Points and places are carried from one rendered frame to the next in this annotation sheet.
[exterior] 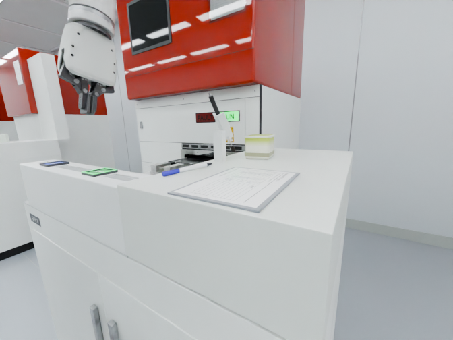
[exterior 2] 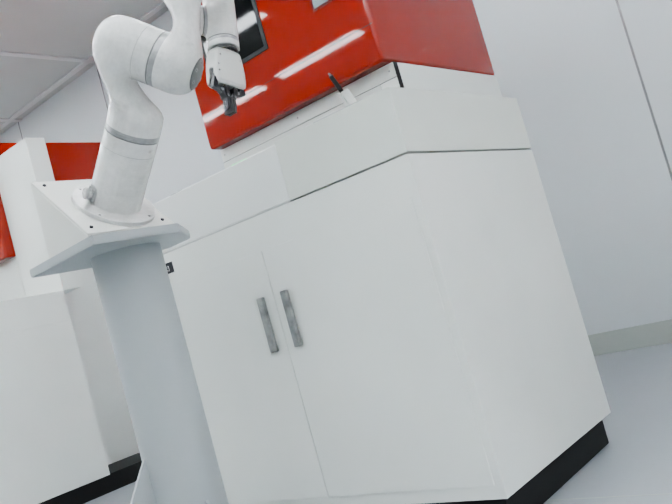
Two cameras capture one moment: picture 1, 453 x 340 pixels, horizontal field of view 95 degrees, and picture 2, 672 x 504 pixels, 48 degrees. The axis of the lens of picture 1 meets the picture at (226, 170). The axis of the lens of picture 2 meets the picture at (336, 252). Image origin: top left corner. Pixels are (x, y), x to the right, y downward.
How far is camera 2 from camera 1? 1.51 m
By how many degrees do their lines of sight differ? 17
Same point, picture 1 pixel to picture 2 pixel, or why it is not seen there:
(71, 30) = (215, 52)
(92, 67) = (231, 75)
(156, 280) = (317, 197)
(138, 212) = (295, 150)
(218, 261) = (351, 141)
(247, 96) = (382, 80)
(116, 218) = (277, 172)
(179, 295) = (335, 192)
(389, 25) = not seen: outside the picture
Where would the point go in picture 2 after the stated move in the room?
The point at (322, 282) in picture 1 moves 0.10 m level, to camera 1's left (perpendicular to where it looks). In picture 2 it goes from (393, 110) to (347, 124)
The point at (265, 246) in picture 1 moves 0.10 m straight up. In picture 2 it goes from (369, 112) to (356, 68)
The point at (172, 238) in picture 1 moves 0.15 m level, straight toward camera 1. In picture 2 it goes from (322, 150) to (332, 133)
